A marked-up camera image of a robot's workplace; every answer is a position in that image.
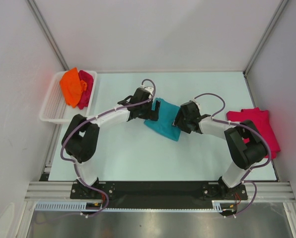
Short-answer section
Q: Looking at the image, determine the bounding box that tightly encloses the orange t shirt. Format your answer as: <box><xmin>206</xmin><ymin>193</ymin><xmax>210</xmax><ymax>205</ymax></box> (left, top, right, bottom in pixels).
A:
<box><xmin>59</xmin><ymin>67</ymin><xmax>87</xmax><ymax>108</ymax></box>

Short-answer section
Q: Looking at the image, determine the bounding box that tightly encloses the crimson t shirt in basket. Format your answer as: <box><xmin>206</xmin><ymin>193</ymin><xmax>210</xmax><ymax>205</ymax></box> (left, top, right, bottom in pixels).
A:
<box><xmin>77</xmin><ymin>70</ymin><xmax>94</xmax><ymax>110</ymax></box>

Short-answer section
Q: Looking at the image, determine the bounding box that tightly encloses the teal t shirt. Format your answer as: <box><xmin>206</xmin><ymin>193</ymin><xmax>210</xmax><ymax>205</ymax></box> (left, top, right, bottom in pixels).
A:
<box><xmin>144</xmin><ymin>98</ymin><xmax>181</xmax><ymax>141</ymax></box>

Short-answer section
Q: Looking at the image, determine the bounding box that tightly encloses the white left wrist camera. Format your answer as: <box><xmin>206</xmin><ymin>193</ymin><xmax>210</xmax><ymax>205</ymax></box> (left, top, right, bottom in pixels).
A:
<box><xmin>140</xmin><ymin>85</ymin><xmax>154</xmax><ymax>95</ymax></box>

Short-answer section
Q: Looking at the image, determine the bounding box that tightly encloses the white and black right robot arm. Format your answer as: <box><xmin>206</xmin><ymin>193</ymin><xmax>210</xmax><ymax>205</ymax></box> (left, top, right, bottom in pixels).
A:
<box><xmin>173</xmin><ymin>101</ymin><xmax>269</xmax><ymax>199</ymax></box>

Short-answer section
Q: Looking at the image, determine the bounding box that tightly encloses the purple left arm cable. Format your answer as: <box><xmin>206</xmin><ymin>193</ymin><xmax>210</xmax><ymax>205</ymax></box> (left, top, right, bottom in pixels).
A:
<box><xmin>35</xmin><ymin>79</ymin><xmax>156</xmax><ymax>220</ymax></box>

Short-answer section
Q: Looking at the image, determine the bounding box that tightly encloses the white slotted cable duct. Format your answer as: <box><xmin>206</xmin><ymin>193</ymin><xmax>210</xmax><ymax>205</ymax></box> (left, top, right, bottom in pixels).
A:
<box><xmin>35</xmin><ymin>200</ymin><xmax>238</xmax><ymax>213</ymax></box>

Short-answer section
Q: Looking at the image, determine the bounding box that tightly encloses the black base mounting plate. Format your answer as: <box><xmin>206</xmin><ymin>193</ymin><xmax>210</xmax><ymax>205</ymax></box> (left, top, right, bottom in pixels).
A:
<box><xmin>70</xmin><ymin>181</ymin><xmax>248</xmax><ymax>209</ymax></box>

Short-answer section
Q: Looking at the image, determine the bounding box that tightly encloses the white perforated plastic basket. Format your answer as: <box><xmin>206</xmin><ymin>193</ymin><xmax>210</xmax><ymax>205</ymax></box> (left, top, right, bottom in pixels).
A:
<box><xmin>39</xmin><ymin>70</ymin><xmax>97</xmax><ymax>124</ymax></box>

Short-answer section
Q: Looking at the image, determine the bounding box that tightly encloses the folded crimson t shirt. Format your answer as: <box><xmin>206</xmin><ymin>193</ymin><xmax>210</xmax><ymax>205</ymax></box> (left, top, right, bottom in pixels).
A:
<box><xmin>226</xmin><ymin>107</ymin><xmax>281</xmax><ymax>160</ymax></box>

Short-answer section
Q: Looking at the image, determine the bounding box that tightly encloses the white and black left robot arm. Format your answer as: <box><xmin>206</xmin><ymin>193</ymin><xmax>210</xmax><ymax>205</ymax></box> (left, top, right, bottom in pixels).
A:
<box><xmin>60</xmin><ymin>85</ymin><xmax>160</xmax><ymax>198</ymax></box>

